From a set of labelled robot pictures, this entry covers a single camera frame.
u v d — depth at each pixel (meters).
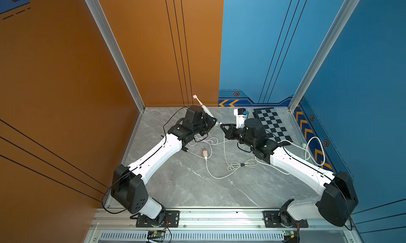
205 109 0.81
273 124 1.05
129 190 0.41
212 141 0.97
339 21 0.77
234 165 0.87
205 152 0.92
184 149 0.97
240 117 0.68
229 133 0.71
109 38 0.82
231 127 0.66
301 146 0.99
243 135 0.65
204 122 0.68
